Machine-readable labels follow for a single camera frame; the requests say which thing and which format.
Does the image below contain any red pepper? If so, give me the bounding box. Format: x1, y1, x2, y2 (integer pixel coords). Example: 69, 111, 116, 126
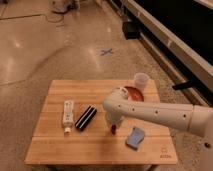
111, 125, 117, 135

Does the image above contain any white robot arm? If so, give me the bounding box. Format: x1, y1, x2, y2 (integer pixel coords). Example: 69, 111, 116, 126
102, 87, 213, 171

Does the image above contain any white ceramic cup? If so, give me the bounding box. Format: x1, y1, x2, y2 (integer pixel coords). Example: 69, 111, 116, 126
134, 73, 150, 92

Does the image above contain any blue sponge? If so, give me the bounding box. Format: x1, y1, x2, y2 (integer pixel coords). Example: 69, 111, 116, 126
126, 127, 145, 150

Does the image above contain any orange bowl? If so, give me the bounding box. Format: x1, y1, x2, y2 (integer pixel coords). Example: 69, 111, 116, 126
126, 86, 144, 102

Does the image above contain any wooden table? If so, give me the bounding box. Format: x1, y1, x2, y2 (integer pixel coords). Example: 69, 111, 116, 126
25, 80, 177, 165

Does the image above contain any white remote controller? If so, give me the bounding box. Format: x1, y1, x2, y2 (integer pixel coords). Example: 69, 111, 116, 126
62, 100, 74, 134

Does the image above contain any black box on floor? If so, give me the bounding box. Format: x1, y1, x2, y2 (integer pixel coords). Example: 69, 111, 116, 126
122, 22, 140, 39

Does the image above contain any white machine base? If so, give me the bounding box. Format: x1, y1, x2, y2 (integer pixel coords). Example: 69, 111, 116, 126
49, 0, 75, 14

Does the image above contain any long white rail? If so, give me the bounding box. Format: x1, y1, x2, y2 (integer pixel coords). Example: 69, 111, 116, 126
123, 0, 213, 91

